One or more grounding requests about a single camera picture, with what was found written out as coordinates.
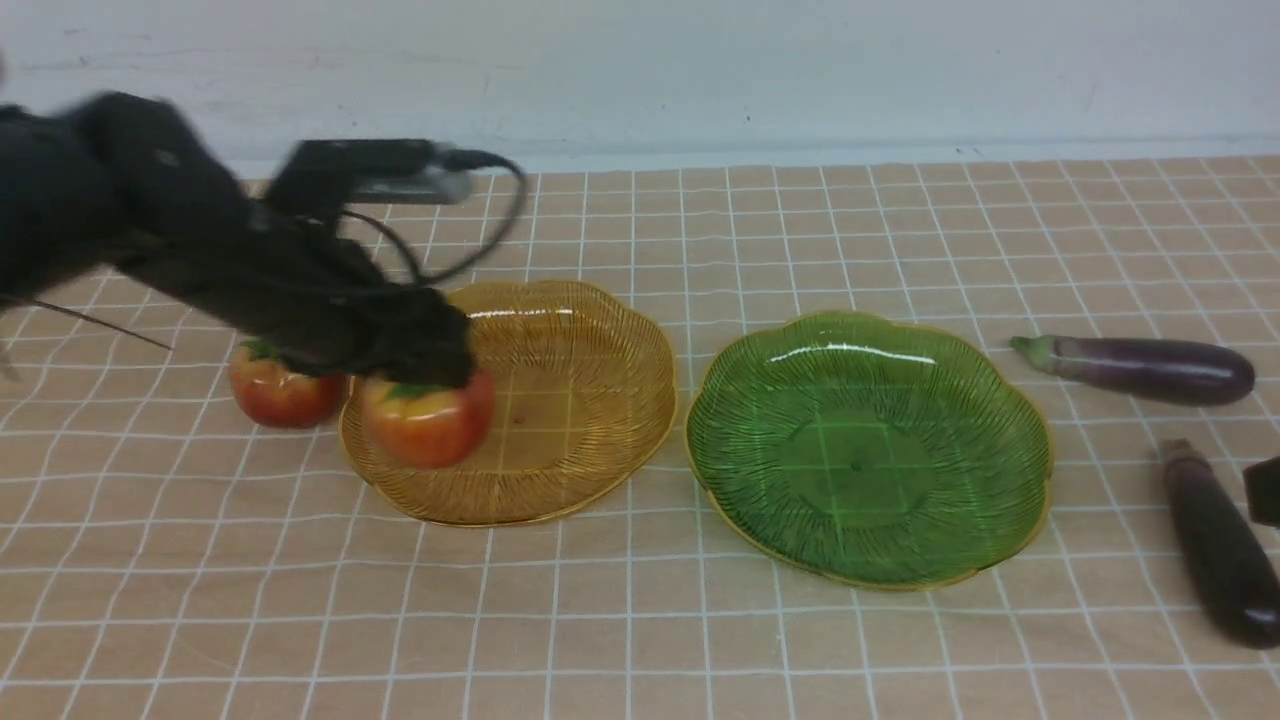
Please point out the beige checkered tablecloth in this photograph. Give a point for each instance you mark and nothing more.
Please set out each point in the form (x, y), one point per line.
(164, 559)

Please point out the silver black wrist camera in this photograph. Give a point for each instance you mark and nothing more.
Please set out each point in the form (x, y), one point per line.
(322, 177)

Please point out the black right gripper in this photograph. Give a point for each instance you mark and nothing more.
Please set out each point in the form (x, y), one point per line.
(1262, 492)

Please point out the dark eggplant brown stem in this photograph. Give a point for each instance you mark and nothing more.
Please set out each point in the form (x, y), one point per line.
(1233, 577)

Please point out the red tomato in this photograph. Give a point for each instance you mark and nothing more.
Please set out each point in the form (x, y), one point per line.
(428, 427)
(269, 393)

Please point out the purple eggplant green stem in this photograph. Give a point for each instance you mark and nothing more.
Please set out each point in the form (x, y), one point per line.
(1178, 372)

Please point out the green ribbed plastic plate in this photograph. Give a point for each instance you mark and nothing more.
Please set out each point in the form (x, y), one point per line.
(890, 456)

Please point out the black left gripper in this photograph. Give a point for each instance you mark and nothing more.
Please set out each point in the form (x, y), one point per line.
(316, 298)

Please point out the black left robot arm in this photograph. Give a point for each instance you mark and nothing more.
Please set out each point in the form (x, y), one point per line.
(123, 181)

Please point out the amber ribbed plastic plate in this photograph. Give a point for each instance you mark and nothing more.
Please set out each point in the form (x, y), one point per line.
(585, 393)

